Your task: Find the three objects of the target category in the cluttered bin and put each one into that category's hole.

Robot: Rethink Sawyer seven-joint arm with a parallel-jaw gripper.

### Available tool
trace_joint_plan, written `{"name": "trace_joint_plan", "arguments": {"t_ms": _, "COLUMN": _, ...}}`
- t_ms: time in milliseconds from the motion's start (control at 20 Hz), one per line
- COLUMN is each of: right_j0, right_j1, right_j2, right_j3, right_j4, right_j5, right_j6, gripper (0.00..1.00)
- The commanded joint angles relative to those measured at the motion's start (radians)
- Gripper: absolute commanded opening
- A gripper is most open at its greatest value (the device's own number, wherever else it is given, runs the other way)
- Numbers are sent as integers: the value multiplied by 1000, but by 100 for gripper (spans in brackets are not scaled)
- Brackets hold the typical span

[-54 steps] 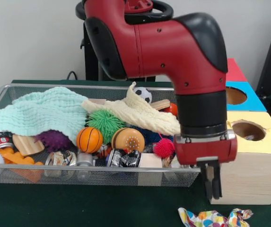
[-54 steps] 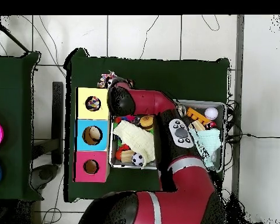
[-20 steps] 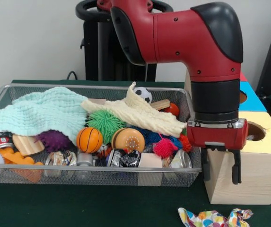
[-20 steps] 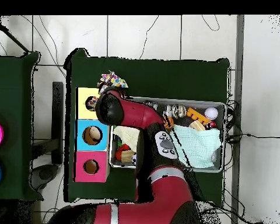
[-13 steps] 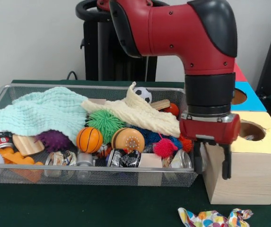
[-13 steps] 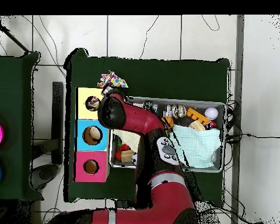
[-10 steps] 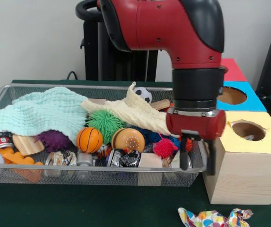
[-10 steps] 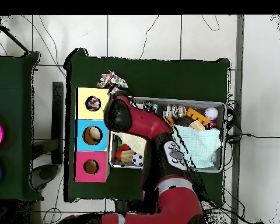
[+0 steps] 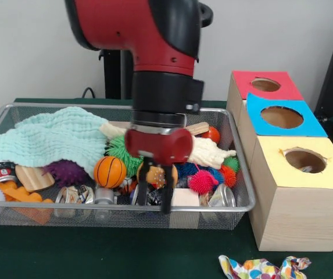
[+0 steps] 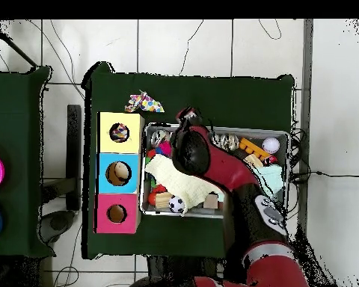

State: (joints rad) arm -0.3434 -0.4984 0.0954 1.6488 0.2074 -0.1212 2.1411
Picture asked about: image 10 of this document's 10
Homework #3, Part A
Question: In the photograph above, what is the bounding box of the colourful polka dot cloth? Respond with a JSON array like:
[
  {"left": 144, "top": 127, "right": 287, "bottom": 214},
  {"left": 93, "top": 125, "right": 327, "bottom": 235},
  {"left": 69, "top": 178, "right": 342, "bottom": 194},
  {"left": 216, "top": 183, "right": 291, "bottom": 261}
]
[
  {"left": 124, "top": 90, "right": 165, "bottom": 114},
  {"left": 109, "top": 123, "right": 130, "bottom": 143}
]

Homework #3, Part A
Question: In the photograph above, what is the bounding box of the shallow mesh bin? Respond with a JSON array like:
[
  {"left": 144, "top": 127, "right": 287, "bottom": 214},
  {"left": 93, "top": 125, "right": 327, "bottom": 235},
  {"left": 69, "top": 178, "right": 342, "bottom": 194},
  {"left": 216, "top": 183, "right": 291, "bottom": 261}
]
[{"left": 138, "top": 122, "right": 291, "bottom": 222}]

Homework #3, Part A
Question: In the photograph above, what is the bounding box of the wooden box with three holes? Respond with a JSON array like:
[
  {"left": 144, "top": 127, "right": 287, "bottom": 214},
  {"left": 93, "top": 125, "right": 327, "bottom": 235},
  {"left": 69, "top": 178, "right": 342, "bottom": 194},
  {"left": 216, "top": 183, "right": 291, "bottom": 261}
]
[{"left": 94, "top": 111, "right": 146, "bottom": 235}]

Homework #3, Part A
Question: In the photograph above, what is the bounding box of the crushed silver can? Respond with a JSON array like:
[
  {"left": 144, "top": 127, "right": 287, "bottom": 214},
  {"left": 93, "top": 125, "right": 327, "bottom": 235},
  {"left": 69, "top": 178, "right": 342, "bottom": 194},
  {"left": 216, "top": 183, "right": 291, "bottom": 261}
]
[{"left": 150, "top": 129, "right": 171, "bottom": 147}]

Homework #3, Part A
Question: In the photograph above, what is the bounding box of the dark green tablecloth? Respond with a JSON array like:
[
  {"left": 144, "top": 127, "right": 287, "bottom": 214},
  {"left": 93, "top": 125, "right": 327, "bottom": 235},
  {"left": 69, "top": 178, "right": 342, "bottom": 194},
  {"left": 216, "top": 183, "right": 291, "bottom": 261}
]
[
  {"left": 0, "top": 66, "right": 56, "bottom": 259},
  {"left": 82, "top": 61, "right": 296, "bottom": 264}
]

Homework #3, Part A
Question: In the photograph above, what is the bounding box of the cream waffle cloth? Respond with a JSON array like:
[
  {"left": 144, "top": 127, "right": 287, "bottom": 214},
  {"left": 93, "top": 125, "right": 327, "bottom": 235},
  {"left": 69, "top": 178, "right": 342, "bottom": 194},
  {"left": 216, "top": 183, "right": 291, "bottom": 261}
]
[{"left": 144, "top": 153, "right": 225, "bottom": 217}]

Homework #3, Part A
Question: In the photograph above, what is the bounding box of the small toy soccer ball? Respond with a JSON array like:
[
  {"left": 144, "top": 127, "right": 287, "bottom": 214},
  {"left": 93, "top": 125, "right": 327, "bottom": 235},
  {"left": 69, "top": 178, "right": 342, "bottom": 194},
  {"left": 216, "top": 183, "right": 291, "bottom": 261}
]
[{"left": 168, "top": 195, "right": 185, "bottom": 214}]

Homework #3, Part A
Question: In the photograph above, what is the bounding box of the mint green waffle cloth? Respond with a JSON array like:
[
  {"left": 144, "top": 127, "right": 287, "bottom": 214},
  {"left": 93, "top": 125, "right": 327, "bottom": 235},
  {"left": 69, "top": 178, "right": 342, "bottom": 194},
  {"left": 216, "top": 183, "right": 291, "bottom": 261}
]
[{"left": 252, "top": 163, "right": 285, "bottom": 197}]

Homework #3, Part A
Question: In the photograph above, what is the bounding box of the grey metal bar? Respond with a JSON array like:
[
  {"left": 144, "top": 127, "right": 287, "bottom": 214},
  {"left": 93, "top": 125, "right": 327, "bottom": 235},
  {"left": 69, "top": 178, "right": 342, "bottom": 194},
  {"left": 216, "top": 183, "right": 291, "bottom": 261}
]
[{"left": 295, "top": 19, "right": 315, "bottom": 234}]

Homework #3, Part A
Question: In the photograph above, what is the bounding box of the black tripod leg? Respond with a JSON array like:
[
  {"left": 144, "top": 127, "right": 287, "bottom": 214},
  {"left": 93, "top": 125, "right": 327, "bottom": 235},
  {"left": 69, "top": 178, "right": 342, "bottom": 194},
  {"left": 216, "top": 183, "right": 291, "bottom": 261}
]
[{"left": 0, "top": 19, "right": 39, "bottom": 68}]

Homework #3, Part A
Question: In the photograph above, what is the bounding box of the black cable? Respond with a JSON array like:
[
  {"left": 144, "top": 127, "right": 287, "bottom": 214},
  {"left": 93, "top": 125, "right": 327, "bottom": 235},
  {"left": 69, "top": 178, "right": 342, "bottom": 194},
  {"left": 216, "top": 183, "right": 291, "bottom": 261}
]
[{"left": 289, "top": 169, "right": 359, "bottom": 180}]

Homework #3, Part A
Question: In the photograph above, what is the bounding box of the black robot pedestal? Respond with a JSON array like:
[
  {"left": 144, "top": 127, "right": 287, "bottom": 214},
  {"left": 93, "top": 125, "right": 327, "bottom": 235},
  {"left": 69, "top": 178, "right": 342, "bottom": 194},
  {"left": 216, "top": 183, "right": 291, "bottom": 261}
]
[{"left": 147, "top": 255, "right": 225, "bottom": 283}]

